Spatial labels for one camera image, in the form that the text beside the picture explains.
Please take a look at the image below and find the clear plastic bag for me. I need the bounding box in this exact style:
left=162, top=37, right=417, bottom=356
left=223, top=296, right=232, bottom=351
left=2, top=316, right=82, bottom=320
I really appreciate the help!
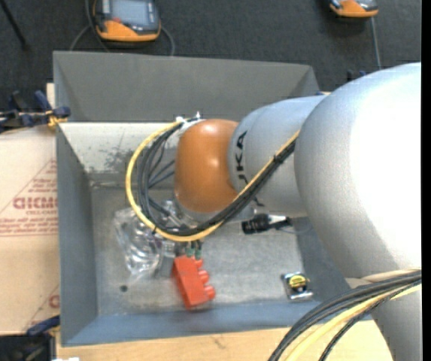
left=112, top=206, right=171, bottom=286

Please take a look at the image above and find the brown cardboard board, red print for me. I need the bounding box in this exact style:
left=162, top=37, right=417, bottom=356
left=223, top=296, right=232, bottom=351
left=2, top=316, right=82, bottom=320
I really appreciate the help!
left=0, top=123, right=62, bottom=338

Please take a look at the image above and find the grey metal bin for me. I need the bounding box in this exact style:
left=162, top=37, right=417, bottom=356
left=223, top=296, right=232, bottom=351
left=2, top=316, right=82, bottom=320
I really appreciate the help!
left=51, top=50, right=352, bottom=347

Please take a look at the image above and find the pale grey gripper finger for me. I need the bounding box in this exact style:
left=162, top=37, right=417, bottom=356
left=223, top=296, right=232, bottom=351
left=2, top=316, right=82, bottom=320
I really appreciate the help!
left=153, top=251, right=175, bottom=279

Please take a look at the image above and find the orange-red toy brick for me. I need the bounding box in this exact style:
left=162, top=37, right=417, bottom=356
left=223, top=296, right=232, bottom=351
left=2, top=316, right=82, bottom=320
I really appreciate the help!
left=171, top=255, right=217, bottom=311

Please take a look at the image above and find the silver and yellow tape measure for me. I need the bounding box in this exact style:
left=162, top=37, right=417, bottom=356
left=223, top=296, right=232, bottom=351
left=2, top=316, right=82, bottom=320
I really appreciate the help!
left=280, top=272, right=314, bottom=302

